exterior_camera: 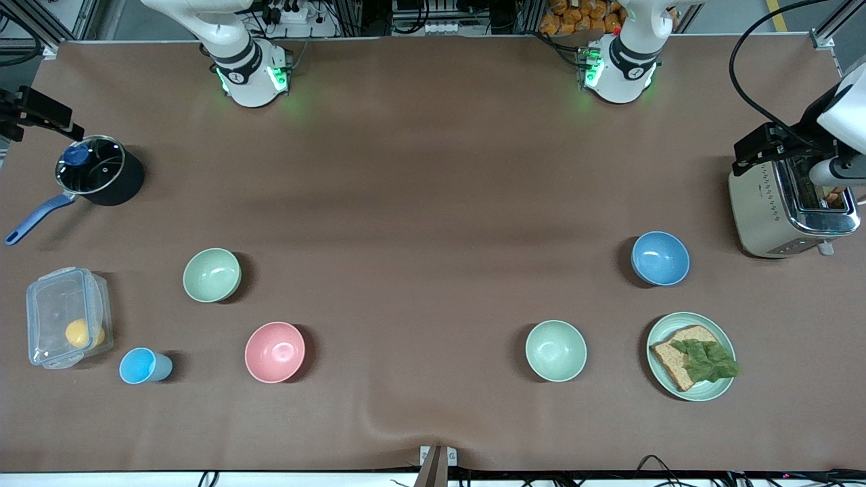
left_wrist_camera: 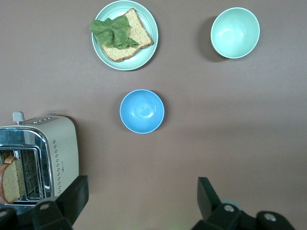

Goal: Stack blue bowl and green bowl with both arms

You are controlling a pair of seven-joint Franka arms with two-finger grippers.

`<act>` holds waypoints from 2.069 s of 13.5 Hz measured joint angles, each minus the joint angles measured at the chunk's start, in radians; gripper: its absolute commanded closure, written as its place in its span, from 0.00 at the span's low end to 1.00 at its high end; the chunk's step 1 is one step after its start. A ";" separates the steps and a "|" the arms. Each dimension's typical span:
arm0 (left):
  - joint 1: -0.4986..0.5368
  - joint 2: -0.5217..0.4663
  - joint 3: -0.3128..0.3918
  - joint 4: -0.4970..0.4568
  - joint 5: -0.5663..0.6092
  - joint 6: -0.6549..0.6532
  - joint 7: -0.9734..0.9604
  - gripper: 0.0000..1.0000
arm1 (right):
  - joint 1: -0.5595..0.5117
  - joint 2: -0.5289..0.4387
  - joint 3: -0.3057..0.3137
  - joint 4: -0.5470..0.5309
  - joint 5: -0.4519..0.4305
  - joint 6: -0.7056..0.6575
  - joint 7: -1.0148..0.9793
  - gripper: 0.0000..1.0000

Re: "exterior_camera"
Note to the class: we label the beige metal toaster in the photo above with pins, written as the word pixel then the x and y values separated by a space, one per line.
pixel 761 216

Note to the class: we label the brown bread slice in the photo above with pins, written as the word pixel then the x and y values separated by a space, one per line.
pixel 666 358

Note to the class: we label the yellow lemon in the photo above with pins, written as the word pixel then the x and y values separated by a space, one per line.
pixel 80 333

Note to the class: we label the brown table mat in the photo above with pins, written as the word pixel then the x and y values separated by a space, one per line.
pixel 433 169

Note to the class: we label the green plate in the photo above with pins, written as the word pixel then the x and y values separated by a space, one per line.
pixel 666 325

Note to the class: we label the metal table edge bracket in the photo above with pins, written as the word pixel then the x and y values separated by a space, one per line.
pixel 438 463

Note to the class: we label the pink bowl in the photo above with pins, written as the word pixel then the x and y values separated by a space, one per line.
pixel 274 352

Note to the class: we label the aluminium frame post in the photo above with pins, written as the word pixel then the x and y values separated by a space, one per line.
pixel 40 24
pixel 832 30

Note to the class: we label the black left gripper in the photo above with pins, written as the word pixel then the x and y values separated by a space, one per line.
pixel 806 126

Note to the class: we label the blue plastic cup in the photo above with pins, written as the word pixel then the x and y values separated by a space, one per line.
pixel 142 366

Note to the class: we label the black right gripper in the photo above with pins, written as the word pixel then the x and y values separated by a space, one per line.
pixel 15 111

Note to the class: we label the orange snack bags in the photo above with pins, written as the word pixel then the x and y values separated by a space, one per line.
pixel 575 17

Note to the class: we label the glass lid with blue knob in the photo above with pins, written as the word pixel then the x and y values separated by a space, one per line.
pixel 91 166

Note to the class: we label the clear plastic food container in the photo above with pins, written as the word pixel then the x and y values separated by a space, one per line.
pixel 54 311

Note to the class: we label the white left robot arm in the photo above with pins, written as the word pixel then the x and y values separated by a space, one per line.
pixel 626 67

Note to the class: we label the green lettuce leaf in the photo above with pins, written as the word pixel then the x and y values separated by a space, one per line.
pixel 707 362

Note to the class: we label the green bowl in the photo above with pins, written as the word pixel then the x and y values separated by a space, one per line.
pixel 556 350
pixel 212 275

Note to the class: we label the white power strip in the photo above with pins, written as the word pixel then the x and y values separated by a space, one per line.
pixel 453 28
pixel 298 17

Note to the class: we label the toasted bread slice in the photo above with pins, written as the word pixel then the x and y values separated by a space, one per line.
pixel 835 198

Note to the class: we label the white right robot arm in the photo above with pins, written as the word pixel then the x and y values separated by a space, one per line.
pixel 243 64

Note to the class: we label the blue bowl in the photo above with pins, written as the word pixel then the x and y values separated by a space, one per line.
pixel 660 258

